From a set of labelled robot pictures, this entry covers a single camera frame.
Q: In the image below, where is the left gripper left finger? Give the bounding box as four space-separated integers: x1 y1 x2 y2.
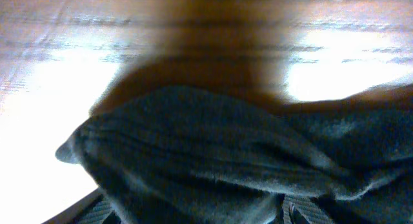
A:
43 189 121 224

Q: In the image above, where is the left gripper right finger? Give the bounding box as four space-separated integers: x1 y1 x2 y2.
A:
282 195 336 224

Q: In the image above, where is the dark green t-shirt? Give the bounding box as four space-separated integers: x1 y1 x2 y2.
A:
55 87 412 223

